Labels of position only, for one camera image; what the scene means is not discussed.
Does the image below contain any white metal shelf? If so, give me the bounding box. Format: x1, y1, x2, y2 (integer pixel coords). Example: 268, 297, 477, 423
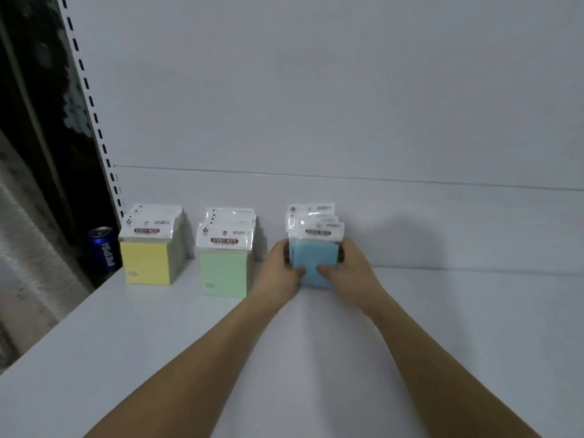
0, 0, 584, 438

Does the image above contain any white flower window decal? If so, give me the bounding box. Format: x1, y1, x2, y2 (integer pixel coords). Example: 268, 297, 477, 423
63, 84, 94, 136

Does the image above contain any white patterned curtain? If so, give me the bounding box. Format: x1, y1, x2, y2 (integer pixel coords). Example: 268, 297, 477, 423
0, 127, 94, 372

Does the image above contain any person's left hand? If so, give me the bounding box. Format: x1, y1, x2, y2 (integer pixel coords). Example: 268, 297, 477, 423
254, 239, 307, 311

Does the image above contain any blue drink can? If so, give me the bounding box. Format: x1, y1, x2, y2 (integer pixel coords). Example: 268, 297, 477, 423
87, 226, 123, 278

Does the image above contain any person's right forearm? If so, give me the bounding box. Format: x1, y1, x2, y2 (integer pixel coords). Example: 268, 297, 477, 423
363, 289, 541, 438

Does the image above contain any row of yellow sticky notes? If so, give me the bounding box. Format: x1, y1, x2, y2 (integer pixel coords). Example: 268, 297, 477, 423
118, 203, 187, 286

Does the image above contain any person's left forearm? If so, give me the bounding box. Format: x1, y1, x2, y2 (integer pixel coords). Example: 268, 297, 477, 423
84, 291, 297, 438

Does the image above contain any row of green sticky notes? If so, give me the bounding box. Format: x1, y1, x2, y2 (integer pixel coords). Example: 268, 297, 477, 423
195, 206, 258, 299

